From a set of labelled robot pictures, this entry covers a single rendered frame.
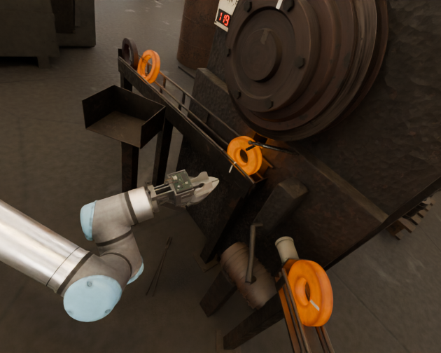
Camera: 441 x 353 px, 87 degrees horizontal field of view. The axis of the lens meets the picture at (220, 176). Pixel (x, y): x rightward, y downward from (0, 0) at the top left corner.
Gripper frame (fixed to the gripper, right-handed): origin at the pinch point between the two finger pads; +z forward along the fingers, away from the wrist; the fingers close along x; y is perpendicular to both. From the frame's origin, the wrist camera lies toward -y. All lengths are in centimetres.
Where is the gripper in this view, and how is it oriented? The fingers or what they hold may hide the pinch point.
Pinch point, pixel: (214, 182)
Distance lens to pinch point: 72.6
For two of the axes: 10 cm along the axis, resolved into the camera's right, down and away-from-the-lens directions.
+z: 8.9, -3.0, 3.4
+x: -4.3, -8.0, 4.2
